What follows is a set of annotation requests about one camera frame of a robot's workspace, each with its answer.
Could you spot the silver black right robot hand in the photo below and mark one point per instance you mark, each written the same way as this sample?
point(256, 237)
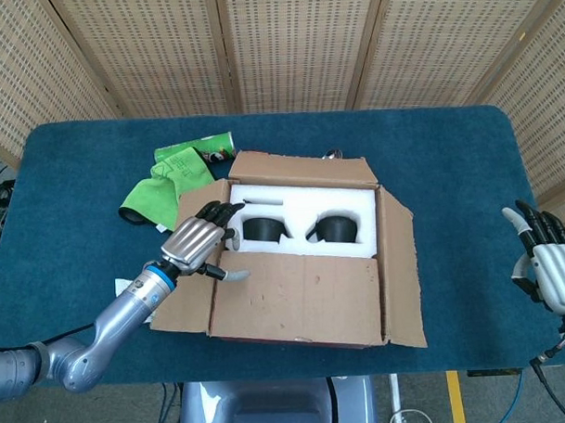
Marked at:
point(556, 271)

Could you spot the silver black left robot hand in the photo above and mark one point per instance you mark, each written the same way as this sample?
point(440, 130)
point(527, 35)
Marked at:
point(191, 245)

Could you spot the red cardboard shipping box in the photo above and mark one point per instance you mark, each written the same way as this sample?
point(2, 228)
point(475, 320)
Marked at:
point(304, 299)

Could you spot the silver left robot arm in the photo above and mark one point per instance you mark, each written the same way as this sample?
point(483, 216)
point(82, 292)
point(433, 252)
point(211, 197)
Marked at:
point(119, 314)

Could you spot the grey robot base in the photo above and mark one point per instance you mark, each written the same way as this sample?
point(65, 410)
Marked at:
point(271, 407)

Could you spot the green microfiber cloth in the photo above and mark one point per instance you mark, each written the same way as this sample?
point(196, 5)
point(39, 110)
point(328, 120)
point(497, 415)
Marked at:
point(152, 197)

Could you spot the large black cup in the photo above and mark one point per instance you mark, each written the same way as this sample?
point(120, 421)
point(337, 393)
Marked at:
point(336, 230)
point(262, 231)

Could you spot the green chips can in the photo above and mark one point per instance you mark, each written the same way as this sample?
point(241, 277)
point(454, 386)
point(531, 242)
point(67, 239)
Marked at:
point(215, 146)

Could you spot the white foam insert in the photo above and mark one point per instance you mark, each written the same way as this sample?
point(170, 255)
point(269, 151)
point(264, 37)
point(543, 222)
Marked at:
point(300, 199)

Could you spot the white pole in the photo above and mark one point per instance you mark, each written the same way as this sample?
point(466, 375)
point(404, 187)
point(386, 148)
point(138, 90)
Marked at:
point(395, 393)

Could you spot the woven bamboo folding screen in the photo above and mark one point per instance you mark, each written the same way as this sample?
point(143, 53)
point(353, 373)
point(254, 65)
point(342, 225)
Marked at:
point(295, 44)

